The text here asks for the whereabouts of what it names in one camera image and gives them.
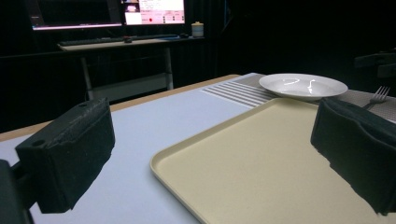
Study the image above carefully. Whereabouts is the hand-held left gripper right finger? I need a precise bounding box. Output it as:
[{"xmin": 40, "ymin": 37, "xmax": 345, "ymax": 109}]
[{"xmin": 310, "ymin": 97, "xmax": 396, "ymax": 217}]

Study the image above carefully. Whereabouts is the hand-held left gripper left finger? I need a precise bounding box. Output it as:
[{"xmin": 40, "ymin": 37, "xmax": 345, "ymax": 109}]
[{"xmin": 14, "ymin": 97, "xmax": 116, "ymax": 215}]

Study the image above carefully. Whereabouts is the silver fork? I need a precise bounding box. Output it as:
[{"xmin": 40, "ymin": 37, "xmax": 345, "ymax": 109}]
[{"xmin": 361, "ymin": 85, "xmax": 391, "ymax": 110}]

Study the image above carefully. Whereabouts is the white round plate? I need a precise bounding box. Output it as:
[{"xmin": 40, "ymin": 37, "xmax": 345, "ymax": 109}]
[{"xmin": 258, "ymin": 73, "xmax": 349, "ymax": 101}]

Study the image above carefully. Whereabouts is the beige plastic tray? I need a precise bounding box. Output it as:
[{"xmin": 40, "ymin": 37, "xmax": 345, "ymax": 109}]
[{"xmin": 149, "ymin": 97, "xmax": 396, "ymax": 224}]

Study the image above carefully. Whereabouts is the wooden standing desk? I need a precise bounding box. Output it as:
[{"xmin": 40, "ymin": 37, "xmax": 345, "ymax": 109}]
[{"xmin": 57, "ymin": 35, "xmax": 206, "ymax": 102}]

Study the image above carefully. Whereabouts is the striped grey placemat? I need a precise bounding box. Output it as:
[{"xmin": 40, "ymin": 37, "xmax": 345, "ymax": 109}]
[{"xmin": 201, "ymin": 73, "xmax": 396, "ymax": 124}]

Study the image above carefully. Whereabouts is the black keyboard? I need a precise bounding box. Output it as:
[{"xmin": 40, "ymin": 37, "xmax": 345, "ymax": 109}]
[{"xmin": 58, "ymin": 34, "xmax": 179, "ymax": 47}]

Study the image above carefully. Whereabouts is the computer monitor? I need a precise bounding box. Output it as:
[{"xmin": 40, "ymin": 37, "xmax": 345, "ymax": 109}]
[
  {"xmin": 120, "ymin": 0, "xmax": 187, "ymax": 26},
  {"xmin": 25, "ymin": 0, "xmax": 123, "ymax": 32}
]

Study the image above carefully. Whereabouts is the white lidded jar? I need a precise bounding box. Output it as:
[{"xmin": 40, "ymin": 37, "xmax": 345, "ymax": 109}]
[{"xmin": 191, "ymin": 21, "xmax": 205, "ymax": 38}]

